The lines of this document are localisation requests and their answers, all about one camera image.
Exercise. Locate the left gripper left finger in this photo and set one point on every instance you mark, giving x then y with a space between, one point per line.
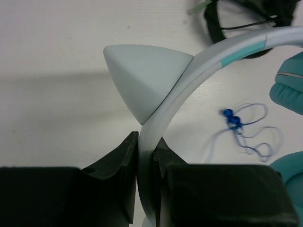
100 195

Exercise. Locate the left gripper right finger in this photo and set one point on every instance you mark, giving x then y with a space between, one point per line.
218 195

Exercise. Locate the teal cat-ear headphones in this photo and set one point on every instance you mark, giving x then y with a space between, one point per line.
154 82

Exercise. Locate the black headphones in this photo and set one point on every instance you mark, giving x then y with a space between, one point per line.
279 12

